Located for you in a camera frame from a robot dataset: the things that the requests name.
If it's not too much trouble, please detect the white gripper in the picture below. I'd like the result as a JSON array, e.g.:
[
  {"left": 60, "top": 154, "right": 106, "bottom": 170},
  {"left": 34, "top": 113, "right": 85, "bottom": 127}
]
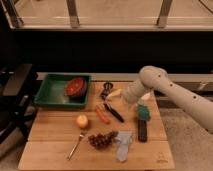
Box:
[{"left": 106, "top": 87, "right": 140, "bottom": 104}]

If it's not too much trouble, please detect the orange red pepper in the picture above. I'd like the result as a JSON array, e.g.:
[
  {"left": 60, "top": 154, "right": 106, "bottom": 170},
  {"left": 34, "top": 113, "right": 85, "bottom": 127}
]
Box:
[{"left": 95, "top": 106, "right": 110, "bottom": 124}]

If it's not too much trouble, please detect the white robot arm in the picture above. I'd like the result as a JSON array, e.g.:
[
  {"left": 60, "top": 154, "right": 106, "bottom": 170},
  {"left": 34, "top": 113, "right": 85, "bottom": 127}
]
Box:
[{"left": 119, "top": 66, "right": 213, "bottom": 134}]

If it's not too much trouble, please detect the wooden cutting board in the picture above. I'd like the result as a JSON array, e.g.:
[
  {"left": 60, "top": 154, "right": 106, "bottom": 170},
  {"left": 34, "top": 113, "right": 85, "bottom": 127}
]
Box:
[{"left": 18, "top": 82, "right": 174, "bottom": 171}]

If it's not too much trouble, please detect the red bowl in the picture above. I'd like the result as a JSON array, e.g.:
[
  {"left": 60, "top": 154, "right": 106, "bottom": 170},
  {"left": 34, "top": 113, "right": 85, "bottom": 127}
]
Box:
[{"left": 64, "top": 77, "right": 87, "bottom": 97}]

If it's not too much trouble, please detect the yellow apple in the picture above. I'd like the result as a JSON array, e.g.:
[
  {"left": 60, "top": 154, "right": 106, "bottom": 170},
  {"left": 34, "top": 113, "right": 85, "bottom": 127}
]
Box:
[{"left": 76, "top": 115, "right": 89, "bottom": 129}]

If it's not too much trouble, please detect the crumpled blue white cloth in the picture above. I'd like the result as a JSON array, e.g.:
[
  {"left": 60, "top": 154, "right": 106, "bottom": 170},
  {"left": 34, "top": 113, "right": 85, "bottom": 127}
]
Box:
[{"left": 115, "top": 131, "right": 132, "bottom": 162}]

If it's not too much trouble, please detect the bunch of dark grapes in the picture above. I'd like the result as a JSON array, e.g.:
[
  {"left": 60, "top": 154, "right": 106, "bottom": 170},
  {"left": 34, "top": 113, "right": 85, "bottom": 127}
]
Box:
[{"left": 88, "top": 131, "right": 118, "bottom": 149}]

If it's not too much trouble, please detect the silver fork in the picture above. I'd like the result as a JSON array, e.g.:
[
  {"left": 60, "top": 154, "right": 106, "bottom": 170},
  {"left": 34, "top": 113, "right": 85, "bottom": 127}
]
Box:
[{"left": 67, "top": 131, "right": 87, "bottom": 160}]

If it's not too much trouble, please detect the green plastic tray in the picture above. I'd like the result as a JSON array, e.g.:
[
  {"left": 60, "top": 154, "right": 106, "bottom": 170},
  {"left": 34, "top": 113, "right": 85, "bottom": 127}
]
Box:
[{"left": 34, "top": 73, "right": 91, "bottom": 110}]

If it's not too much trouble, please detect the black chair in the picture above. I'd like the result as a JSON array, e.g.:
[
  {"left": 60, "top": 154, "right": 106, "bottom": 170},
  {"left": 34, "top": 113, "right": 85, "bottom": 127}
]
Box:
[{"left": 0, "top": 64, "right": 38, "bottom": 144}]

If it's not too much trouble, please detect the black handled knife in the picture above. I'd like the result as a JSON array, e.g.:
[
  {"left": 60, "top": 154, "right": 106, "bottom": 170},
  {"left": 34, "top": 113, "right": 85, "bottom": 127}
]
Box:
[{"left": 104, "top": 103, "right": 124, "bottom": 123}]

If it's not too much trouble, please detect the teal brush with dark handle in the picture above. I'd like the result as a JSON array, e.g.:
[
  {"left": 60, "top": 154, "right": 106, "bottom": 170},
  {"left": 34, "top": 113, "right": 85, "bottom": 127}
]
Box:
[{"left": 137, "top": 104, "right": 151, "bottom": 142}]

